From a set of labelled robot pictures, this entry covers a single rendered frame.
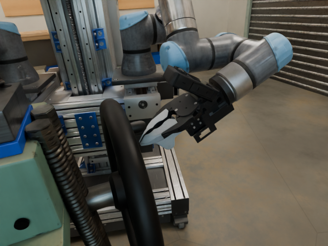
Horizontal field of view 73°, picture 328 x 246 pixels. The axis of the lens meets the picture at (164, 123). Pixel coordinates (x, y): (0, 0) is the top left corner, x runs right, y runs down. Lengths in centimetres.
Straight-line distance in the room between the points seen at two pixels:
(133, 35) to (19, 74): 46
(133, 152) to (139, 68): 70
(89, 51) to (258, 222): 121
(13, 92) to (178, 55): 33
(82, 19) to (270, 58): 75
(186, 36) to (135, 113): 42
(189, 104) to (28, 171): 31
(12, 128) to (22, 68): 82
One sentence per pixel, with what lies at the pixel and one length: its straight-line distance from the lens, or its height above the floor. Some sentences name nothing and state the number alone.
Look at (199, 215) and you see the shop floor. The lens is 138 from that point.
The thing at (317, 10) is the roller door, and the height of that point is 92.
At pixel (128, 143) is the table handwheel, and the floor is 94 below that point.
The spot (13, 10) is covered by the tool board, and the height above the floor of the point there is 111.
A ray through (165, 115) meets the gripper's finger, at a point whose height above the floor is 86.
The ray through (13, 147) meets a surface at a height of 97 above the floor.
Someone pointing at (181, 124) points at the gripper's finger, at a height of 86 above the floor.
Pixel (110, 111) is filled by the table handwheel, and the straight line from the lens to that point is 28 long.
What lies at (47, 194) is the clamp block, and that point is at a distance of 24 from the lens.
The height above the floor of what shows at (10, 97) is 100.
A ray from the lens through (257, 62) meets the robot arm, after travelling 48.
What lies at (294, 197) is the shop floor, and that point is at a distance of 161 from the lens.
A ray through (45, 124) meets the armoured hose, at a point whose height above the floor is 97.
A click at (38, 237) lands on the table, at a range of 27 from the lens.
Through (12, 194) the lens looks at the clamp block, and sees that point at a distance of 24.
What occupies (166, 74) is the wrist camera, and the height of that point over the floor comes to 96.
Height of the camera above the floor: 106
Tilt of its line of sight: 28 degrees down
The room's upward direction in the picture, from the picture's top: 3 degrees counter-clockwise
